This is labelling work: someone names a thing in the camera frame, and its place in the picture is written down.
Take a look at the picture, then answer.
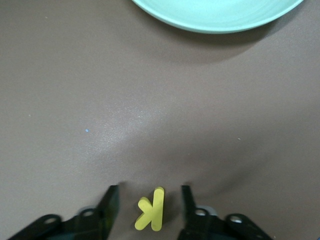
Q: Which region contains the yellow foam letter k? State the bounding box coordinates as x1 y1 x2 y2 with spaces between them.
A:
134 186 166 232

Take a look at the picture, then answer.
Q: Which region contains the brown table cover mat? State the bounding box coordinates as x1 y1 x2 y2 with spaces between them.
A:
0 0 320 240

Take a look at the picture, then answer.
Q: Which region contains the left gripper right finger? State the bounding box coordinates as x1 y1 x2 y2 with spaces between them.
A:
176 184 274 240

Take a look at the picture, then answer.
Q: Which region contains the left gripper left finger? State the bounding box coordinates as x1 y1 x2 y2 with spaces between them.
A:
7 184 121 240

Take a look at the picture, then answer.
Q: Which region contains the pale green plate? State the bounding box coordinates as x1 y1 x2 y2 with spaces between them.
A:
131 0 305 35

